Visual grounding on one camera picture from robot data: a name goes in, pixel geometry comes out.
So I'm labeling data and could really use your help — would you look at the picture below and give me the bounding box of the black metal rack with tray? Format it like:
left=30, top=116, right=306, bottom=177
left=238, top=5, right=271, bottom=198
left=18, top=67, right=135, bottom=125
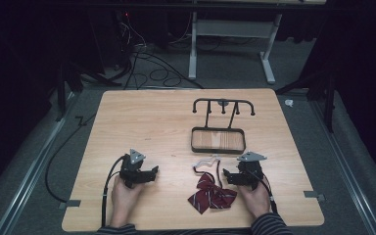
left=190, top=98, right=257, bottom=156

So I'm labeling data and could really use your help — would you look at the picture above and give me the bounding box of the person's right hand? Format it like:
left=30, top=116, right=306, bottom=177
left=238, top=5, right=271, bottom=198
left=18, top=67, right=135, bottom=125
left=237, top=181, right=272, bottom=220

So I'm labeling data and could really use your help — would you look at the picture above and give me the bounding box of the left hand-held gripper black cable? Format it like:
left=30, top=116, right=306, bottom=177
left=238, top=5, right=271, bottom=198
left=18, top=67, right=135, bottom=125
left=100, top=155, right=127, bottom=228

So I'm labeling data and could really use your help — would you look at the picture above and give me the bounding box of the grey metal floor rail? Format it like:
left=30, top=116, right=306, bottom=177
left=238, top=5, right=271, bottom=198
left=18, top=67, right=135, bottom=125
left=0, top=91, right=79, bottom=235
left=307, top=97, right=376, bottom=235

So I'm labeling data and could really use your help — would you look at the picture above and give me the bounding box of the black tripod stand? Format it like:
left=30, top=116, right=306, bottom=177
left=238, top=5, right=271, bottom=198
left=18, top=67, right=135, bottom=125
left=54, top=60, right=123, bottom=122
left=274, top=70, right=338, bottom=134

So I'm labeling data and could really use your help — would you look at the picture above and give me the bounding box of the white metal desk frame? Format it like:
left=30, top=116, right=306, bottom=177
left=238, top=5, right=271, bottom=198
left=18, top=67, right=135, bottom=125
left=188, top=12, right=284, bottom=85

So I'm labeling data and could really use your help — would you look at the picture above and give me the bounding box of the grey table bracket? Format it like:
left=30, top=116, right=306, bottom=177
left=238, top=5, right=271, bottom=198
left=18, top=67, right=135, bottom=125
left=58, top=199, right=82, bottom=211
left=303, top=190, right=326, bottom=203

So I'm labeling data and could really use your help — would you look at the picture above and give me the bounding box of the right hand-held gripper black cable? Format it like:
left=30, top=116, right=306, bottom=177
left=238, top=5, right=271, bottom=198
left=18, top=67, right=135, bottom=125
left=256, top=174, right=279, bottom=215

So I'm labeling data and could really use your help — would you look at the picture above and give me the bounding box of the dark red striped bow tie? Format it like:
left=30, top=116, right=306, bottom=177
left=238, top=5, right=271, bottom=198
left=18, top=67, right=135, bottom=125
left=187, top=155, right=239, bottom=215

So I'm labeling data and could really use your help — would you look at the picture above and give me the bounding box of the long black floor cable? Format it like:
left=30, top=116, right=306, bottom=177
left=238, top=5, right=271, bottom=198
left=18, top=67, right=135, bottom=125
left=44, top=112, right=97, bottom=204

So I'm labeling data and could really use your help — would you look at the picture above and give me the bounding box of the person's left hand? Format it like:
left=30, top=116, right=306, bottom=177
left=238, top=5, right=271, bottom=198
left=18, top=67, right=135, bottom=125
left=110, top=176, right=145, bottom=227

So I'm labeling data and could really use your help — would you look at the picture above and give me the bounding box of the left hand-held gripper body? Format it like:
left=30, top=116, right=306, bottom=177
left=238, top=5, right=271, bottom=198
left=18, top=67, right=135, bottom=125
left=119, top=148, right=149, bottom=189

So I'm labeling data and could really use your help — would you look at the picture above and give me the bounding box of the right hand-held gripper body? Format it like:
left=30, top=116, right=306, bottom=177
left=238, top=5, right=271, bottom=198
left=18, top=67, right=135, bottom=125
left=236, top=150, right=268, bottom=191

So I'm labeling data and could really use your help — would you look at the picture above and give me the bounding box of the tangle of black floor cables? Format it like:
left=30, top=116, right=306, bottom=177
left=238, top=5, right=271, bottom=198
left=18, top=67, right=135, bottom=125
left=112, top=13, right=206, bottom=90

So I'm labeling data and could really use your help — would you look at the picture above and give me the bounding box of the hand-held gripper black cable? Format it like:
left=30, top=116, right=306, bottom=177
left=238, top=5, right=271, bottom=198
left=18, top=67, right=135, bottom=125
left=256, top=174, right=279, bottom=215
left=100, top=155, right=127, bottom=228

